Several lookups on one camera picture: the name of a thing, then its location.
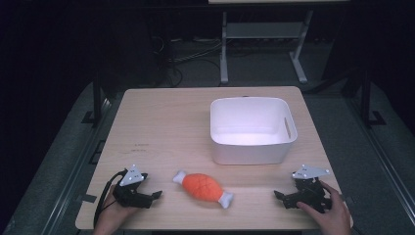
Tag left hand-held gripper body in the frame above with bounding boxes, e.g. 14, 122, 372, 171
112, 164, 154, 208

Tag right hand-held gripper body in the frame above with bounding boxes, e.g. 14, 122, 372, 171
291, 164, 333, 213

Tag person's left hand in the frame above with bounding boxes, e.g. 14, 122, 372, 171
92, 184, 141, 235

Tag person's right hand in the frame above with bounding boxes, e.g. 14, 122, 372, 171
296, 180, 354, 235

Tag orange plush meat toy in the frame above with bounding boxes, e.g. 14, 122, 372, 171
172, 169, 235, 210

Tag white plastic bin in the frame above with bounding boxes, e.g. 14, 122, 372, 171
209, 96, 299, 166

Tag grey metal stand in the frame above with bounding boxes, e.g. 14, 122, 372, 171
219, 9, 315, 85

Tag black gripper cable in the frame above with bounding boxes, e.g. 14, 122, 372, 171
93, 168, 129, 229

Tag black frame post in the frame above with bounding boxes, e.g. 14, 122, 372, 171
80, 72, 111, 125
357, 67, 388, 128

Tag bundle of floor cables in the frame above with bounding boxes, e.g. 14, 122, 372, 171
151, 34, 223, 88

